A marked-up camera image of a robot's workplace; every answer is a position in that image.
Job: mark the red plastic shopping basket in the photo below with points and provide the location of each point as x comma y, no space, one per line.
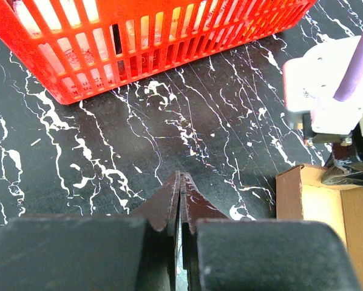
78,49

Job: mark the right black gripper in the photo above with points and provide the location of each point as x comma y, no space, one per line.
345,164

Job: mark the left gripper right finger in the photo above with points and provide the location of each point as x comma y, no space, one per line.
223,254

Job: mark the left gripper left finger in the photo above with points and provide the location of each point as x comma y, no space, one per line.
100,252

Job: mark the brown cardboard box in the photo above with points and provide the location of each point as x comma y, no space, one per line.
300,194

